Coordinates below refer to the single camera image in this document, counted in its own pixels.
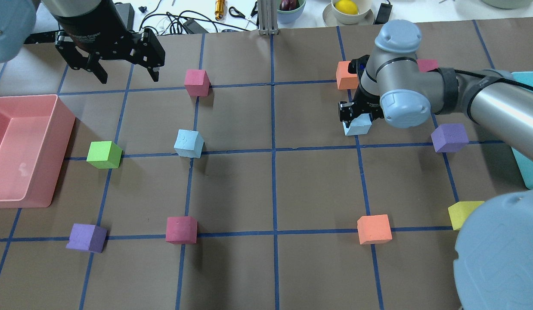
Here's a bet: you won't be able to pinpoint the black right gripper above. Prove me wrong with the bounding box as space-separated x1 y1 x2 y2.
338 55 384 122

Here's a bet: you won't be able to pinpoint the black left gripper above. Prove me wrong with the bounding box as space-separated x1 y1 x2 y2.
51 0 166 84

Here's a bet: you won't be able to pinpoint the light blue foam block carried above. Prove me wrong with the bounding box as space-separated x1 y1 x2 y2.
342 114 372 136

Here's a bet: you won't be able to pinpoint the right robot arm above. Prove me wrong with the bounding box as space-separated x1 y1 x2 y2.
339 20 533 310

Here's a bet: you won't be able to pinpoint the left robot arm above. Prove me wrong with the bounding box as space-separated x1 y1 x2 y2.
0 0 166 84

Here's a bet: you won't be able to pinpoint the orange foam block window side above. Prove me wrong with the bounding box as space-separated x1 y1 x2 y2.
335 61 359 90

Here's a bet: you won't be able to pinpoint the black power adapter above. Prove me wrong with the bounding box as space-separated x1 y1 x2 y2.
115 3 135 31

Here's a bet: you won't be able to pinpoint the pink foam block far right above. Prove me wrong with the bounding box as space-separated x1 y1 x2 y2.
416 59 439 72

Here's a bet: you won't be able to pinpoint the pink foam block window side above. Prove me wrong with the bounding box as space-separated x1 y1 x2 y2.
184 69 210 97

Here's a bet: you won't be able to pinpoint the green foam block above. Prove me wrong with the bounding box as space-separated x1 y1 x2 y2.
86 141 123 169

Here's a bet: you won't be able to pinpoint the beige bowl with lemon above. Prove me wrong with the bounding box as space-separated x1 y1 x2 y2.
323 0 374 26

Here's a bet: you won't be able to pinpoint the black laptop charger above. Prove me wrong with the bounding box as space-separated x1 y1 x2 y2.
373 0 393 24

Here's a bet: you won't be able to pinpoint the purple foam block near cyan bin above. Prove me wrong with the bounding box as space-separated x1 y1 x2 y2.
431 123 469 153

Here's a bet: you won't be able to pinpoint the light blue foam block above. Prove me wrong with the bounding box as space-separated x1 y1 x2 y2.
174 129 204 158

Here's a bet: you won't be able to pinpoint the pink plastic bin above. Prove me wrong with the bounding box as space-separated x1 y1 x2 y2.
0 94 75 209

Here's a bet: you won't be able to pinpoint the brass cylinder tool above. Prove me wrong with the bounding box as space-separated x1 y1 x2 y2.
214 0 226 20

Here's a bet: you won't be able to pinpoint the light blue bowl with fruit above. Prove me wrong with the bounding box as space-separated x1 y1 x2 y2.
276 0 306 24

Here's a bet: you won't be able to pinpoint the yellow foam block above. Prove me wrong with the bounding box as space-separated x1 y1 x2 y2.
447 201 484 231

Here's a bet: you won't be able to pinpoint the dark pink foam block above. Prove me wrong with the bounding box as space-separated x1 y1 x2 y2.
165 216 198 245

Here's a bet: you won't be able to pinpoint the purple foam block near pink bin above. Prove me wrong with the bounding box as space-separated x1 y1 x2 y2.
66 223 108 253

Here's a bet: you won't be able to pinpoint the cyan plastic bin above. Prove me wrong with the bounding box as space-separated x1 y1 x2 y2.
512 72 533 189

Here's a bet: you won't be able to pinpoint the aluminium frame post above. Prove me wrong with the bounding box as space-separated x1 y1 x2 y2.
257 0 279 35

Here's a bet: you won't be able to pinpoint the black handled scissors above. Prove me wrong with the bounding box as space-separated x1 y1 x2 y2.
228 1 258 24

